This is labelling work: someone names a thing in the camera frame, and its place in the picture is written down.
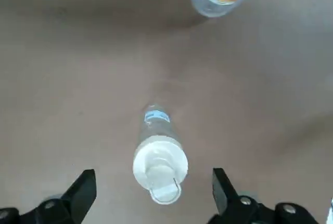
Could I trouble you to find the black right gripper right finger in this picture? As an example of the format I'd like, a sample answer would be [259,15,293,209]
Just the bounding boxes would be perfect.
[208,168,320,224]

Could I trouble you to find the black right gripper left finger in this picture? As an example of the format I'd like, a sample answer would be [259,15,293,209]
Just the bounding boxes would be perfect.
[0,168,97,224]

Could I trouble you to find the clear condiment bottle white cap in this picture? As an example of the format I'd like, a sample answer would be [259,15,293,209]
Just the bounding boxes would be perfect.
[132,104,188,204]

